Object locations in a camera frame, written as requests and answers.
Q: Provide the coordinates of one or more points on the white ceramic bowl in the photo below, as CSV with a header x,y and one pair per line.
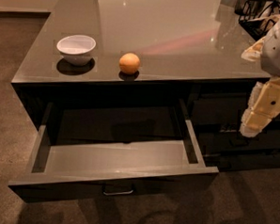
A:
x,y
76,49

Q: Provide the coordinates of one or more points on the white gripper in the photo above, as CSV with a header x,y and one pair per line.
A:
x,y
279,51

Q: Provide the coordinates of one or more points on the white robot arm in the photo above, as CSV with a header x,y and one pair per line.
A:
x,y
264,102

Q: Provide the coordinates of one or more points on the orange fruit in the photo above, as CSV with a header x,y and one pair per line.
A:
x,y
129,63

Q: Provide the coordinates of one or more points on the brown item in basket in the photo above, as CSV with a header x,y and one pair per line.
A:
x,y
267,22

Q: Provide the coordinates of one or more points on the dark drawer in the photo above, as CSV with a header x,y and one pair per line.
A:
x,y
87,152
226,140
243,162
217,112

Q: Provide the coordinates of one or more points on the black wire basket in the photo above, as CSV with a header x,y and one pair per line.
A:
x,y
252,10

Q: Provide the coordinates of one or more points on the dark drawer cabinet counter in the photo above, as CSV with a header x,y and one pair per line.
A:
x,y
186,48

